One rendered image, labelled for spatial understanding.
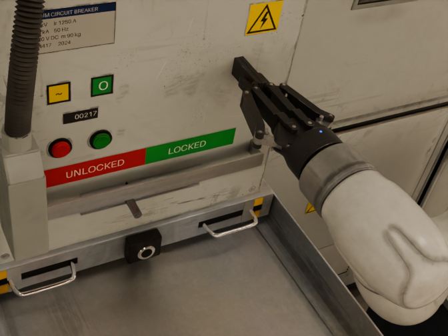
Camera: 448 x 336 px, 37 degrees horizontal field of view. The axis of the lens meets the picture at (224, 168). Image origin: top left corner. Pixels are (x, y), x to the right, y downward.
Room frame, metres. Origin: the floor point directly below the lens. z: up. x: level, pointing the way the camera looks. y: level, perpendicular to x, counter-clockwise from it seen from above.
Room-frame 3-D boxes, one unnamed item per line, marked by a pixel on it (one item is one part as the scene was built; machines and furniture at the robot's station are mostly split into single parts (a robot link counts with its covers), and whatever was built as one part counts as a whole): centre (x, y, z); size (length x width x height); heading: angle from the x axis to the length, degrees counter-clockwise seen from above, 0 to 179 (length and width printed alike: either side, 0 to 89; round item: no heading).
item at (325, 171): (0.64, -0.14, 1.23); 0.09 x 0.06 x 0.09; 126
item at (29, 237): (0.59, 0.25, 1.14); 0.08 x 0.05 x 0.17; 36
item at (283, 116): (0.74, -0.05, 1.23); 0.11 x 0.01 x 0.04; 37
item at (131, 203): (0.74, 0.13, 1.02); 0.06 x 0.02 x 0.04; 36
